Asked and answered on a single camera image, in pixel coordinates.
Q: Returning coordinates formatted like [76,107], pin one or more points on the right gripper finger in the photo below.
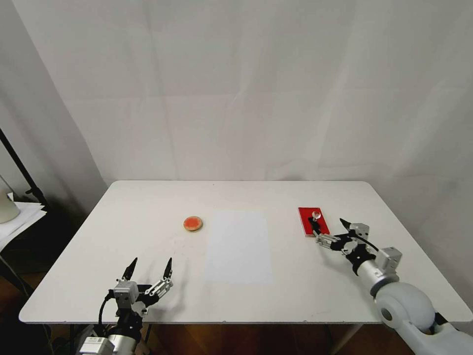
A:
[347,225]
[328,241]

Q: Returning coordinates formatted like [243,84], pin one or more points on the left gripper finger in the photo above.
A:
[162,284]
[130,269]

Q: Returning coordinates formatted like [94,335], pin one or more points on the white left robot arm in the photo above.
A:
[111,344]

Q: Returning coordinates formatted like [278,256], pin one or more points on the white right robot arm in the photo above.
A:
[406,303]

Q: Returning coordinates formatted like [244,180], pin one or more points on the stamp with clear knob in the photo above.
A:
[315,214]

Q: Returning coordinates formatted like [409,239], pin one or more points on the red rectangular ink pad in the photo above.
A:
[306,220]

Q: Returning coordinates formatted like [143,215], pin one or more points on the round wooden red ink pad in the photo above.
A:
[193,223]

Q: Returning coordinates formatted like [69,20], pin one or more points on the white table leg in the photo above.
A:
[353,338]

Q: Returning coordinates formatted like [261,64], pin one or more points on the white paper sheet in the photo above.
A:
[239,247]

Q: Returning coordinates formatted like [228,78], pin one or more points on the stack of white papers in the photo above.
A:
[26,218]

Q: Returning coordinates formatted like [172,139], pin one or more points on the white cylindrical container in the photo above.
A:
[6,209]

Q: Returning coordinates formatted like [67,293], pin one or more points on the black stand pole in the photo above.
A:
[20,166]

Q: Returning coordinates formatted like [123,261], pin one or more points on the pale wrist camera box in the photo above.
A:
[125,294]
[361,230]

